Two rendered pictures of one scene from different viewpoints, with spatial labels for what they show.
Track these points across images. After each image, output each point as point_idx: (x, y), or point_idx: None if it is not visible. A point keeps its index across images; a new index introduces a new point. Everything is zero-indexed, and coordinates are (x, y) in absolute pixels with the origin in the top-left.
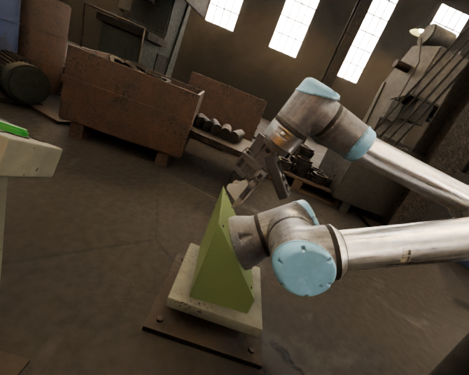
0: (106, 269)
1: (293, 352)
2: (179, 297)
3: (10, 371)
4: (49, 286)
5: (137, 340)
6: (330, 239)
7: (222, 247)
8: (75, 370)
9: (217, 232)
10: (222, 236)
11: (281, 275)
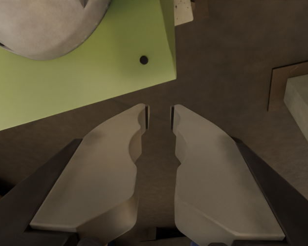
0: (162, 92)
1: None
2: (183, 5)
3: (284, 71)
4: (207, 106)
5: (221, 9)
6: None
7: (164, 10)
8: (270, 36)
9: (174, 57)
10: (168, 38)
11: None
